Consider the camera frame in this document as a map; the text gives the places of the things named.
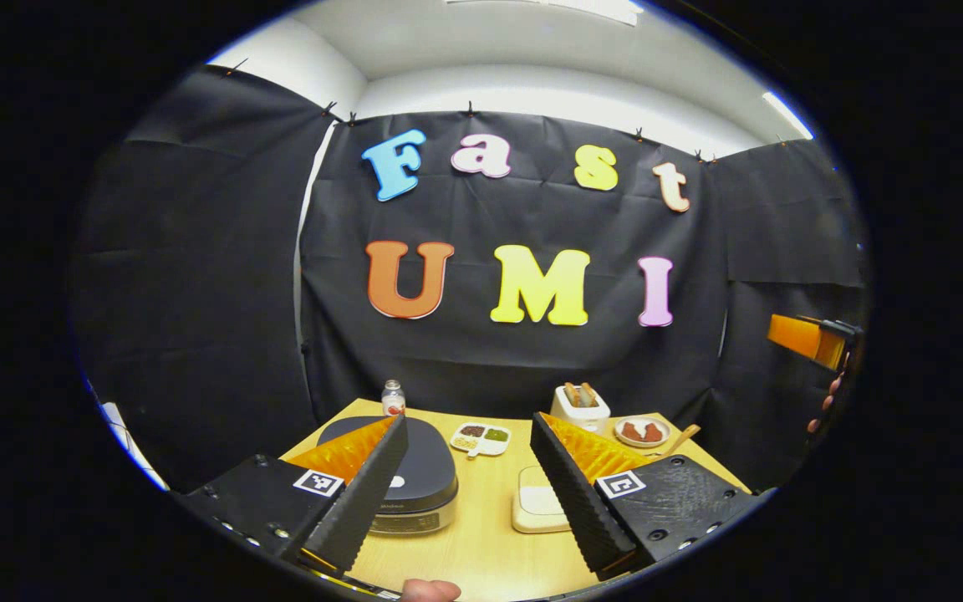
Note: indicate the brown meat piece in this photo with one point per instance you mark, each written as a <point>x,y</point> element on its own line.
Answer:
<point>630,431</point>
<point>654,432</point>

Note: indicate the white toaster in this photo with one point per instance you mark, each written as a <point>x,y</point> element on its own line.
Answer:
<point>579,415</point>

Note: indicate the white divided spice dish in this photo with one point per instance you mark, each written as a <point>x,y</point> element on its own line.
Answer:
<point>481,439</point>

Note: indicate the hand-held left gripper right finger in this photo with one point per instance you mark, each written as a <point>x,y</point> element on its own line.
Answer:
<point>573,502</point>

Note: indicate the small clear red-label bottle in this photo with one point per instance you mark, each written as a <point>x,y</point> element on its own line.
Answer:
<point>393,401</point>

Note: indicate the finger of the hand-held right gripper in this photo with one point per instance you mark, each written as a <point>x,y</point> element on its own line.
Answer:
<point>795,336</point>

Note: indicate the wooden spoon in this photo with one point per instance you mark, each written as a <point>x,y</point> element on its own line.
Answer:
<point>684,439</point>

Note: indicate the black backdrop cloth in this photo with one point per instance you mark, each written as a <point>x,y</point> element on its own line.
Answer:
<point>490,359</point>

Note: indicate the toast bread slice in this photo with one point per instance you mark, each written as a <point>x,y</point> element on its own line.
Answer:
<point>571,394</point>
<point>588,393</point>

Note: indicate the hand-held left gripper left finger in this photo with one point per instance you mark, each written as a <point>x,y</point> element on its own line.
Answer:
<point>364,502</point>

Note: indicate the white round plate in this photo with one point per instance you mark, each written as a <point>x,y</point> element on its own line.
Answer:
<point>642,443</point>

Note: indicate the dark grey rice cooker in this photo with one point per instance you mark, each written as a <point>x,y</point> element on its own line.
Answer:
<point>427,477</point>

